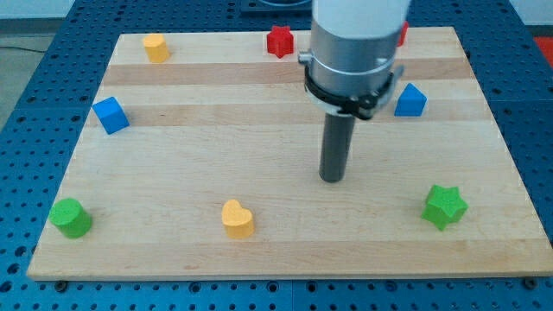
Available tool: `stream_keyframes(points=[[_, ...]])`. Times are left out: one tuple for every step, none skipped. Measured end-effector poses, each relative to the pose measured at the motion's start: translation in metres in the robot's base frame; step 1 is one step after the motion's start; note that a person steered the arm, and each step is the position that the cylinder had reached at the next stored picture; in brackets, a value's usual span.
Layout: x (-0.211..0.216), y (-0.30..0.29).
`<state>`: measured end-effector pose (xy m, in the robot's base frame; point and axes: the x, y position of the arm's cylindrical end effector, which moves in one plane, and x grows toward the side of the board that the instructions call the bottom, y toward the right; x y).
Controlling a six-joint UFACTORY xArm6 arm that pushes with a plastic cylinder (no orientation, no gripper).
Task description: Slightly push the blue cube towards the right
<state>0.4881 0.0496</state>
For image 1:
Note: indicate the blue cube block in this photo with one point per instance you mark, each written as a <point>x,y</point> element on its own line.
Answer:
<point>111,115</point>

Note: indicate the wooden board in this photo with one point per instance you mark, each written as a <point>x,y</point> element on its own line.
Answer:
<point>222,119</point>

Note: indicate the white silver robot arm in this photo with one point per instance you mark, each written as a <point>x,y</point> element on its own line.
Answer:
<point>349,69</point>

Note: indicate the red star block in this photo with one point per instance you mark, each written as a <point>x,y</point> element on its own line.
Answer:
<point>280,41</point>

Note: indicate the yellow pentagon block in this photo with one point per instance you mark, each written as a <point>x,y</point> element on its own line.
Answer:
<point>156,48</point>

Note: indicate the green cylinder block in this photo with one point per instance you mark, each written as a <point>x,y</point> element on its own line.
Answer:
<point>70,218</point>

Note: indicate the blue triangular prism block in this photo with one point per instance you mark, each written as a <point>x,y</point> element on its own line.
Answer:
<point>411,102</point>

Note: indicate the green star block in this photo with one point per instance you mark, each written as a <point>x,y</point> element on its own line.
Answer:
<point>443,206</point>

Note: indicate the red block behind arm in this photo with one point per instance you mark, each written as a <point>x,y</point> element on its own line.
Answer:
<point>403,34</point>

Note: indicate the yellow heart block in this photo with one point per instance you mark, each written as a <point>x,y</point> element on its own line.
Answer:
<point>237,221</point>

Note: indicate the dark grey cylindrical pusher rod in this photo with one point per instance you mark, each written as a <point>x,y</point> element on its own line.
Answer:
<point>337,135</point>

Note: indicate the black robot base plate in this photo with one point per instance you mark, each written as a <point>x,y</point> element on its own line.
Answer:
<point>254,7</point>

